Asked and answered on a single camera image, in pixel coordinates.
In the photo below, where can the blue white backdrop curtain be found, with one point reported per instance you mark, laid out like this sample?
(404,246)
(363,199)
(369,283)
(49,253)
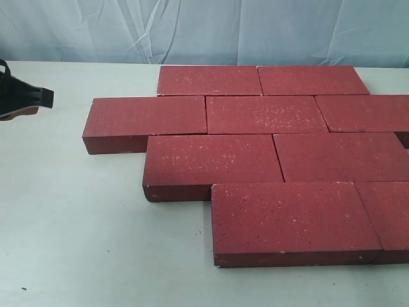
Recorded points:
(358,33)

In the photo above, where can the back left row brick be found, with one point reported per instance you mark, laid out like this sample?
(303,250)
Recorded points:
(209,80)

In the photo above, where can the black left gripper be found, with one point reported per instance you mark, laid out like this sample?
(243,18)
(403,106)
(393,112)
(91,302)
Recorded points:
(22,99)

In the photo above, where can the third row red brick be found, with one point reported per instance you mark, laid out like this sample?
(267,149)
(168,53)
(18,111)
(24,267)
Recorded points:
(342,157)

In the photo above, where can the right middle row brick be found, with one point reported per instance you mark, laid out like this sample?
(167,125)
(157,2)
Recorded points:
(366,113)

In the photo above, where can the back right row brick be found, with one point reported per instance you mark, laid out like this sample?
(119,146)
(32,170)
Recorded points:
(311,80)

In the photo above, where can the speckled red brick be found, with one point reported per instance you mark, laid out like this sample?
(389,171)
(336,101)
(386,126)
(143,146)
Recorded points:
(264,115)

